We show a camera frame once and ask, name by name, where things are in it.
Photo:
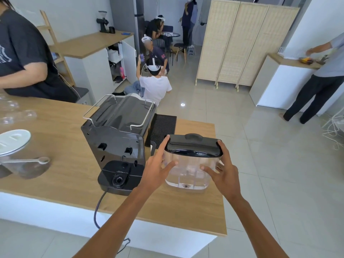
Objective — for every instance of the person's left hand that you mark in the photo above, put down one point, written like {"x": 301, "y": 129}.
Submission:
{"x": 153, "y": 174}

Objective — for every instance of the person's right hand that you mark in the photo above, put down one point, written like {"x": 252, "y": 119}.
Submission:
{"x": 224, "y": 177}

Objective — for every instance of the person's right thumb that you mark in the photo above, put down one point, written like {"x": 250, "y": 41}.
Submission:
{"x": 208, "y": 169}

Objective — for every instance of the person's right middle finger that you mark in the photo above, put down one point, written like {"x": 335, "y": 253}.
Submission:
{"x": 219, "y": 166}

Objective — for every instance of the person's left thumb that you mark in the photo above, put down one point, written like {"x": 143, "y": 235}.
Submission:
{"x": 171, "y": 167}

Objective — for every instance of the clear water tank black lid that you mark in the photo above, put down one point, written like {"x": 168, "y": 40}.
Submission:
{"x": 192, "y": 166}

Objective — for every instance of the person's right forearm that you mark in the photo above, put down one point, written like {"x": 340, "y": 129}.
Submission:
{"x": 255, "y": 228}

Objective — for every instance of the person's left forearm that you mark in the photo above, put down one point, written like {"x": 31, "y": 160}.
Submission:
{"x": 118, "y": 225}

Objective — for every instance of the black rubber bar mat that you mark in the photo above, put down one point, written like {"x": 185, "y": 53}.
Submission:
{"x": 161, "y": 131}

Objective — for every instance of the black espresso machine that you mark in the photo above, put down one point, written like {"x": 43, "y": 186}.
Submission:
{"x": 118, "y": 139}

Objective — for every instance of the white counter with wooden top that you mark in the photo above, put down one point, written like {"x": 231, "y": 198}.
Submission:
{"x": 285, "y": 83}

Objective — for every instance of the pink bottle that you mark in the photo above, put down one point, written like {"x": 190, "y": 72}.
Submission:
{"x": 122, "y": 73}

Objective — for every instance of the grey cushioned stool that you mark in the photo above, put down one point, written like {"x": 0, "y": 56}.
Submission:
{"x": 82, "y": 94}

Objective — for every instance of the wooden leg black chair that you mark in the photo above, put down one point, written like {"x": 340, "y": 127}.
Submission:
{"x": 180, "y": 49}

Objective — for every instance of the beige folding screen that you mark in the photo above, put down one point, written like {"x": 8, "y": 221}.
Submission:
{"x": 242, "y": 42}

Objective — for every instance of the white cabinet with wooden top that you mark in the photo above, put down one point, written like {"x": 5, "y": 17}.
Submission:
{"x": 94, "y": 61}

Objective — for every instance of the round dark table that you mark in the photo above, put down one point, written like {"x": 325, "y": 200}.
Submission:
{"x": 172, "y": 34}

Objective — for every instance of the clear plastic measuring spoon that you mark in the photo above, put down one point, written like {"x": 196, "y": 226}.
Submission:
{"x": 29, "y": 160}

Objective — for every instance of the silver refrigerator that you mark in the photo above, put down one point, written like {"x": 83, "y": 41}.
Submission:
{"x": 126, "y": 21}

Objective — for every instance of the clear drinking glass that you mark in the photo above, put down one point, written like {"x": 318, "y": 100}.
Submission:
{"x": 8, "y": 104}
{"x": 6, "y": 121}
{"x": 27, "y": 115}

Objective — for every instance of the glass jar with white lid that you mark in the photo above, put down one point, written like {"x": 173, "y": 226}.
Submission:
{"x": 16, "y": 155}

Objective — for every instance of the black coffee grinder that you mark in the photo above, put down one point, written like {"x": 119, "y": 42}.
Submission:
{"x": 103, "y": 22}

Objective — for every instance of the wooden ladder shelf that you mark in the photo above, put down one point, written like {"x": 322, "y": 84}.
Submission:
{"x": 53, "y": 42}

